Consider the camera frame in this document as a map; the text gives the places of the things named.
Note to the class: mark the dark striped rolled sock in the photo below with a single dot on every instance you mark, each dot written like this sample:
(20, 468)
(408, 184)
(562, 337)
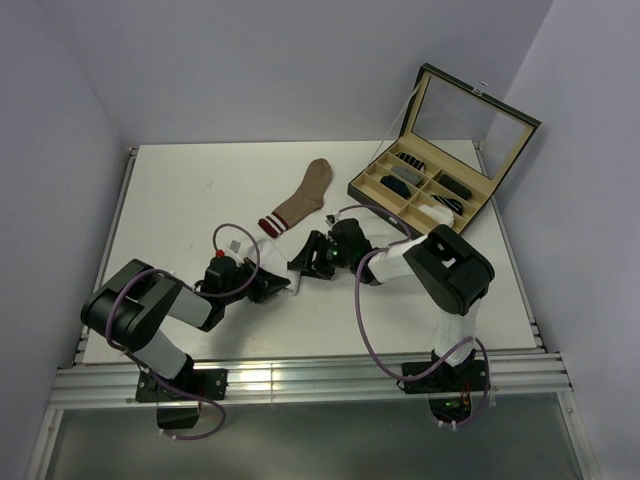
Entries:
(451, 203)

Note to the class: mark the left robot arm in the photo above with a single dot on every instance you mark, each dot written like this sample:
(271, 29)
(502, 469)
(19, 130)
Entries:
(129, 309)

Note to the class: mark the black compartment storage box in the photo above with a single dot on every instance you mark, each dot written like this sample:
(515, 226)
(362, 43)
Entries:
(455, 129)

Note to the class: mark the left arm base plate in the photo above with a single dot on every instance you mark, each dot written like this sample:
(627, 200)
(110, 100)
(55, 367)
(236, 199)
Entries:
(199, 385)

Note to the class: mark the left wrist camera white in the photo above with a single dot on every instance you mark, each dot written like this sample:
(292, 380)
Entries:
(232, 250)

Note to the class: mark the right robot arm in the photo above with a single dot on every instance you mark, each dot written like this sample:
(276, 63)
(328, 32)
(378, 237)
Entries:
(453, 273)

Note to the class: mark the black white striped rolled sock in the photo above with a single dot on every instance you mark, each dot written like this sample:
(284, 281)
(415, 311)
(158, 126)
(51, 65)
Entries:
(412, 161)

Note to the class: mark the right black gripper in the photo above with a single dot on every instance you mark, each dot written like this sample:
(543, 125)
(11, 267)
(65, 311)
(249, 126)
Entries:
(305, 257)

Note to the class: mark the aluminium frame rail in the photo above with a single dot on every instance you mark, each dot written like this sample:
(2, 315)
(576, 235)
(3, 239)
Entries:
(319, 379)

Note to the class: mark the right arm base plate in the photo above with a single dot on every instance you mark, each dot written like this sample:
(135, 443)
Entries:
(470, 376)

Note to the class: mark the white rolled sock in box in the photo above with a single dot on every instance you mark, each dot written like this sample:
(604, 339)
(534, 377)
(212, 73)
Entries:
(440, 214)

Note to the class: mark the grey rolled sock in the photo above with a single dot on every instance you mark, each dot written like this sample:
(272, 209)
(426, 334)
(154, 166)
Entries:
(407, 174)

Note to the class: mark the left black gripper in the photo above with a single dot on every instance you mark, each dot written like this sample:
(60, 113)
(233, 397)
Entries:
(266, 284)

